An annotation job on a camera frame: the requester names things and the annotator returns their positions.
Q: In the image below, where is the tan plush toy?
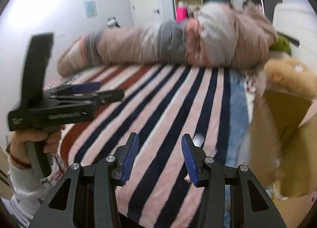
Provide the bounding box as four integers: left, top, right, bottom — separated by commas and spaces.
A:
264, 58, 317, 98

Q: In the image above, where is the light blue wall poster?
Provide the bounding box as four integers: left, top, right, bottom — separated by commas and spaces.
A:
84, 1, 97, 18

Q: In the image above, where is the black bag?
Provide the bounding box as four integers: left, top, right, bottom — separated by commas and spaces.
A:
107, 17, 122, 29

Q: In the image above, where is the brown cardboard box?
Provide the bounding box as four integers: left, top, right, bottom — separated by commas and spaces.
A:
249, 87, 317, 201

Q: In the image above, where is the person's left hand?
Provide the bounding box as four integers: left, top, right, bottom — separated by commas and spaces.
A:
9, 125, 65, 169

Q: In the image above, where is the striped fleece blanket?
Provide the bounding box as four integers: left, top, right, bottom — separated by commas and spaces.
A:
45, 65, 255, 228

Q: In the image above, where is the white door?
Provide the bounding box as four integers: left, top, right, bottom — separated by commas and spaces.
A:
130, 0, 164, 26

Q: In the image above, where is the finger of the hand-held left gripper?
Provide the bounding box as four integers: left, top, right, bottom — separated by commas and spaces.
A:
43, 82, 102, 96
53, 89, 125, 106

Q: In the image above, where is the red brown bracelet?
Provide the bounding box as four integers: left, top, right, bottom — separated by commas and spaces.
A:
6, 144, 32, 169

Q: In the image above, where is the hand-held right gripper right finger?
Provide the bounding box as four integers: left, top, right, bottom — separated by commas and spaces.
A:
181, 134, 288, 228

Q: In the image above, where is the pink bag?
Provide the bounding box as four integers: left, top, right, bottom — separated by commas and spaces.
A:
176, 7, 188, 22

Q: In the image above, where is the white bed headboard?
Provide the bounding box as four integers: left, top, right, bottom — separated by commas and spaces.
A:
272, 2, 317, 70

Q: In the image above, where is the person's left forearm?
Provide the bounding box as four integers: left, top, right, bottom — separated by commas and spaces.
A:
7, 161, 60, 221

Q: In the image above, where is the rolled striped duvet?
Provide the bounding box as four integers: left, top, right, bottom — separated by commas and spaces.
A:
57, 2, 279, 77

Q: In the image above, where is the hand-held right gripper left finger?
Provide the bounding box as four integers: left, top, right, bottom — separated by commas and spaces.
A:
28, 132, 139, 228

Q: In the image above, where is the green plush toy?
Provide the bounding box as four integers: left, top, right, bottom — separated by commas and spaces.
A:
270, 37, 293, 53

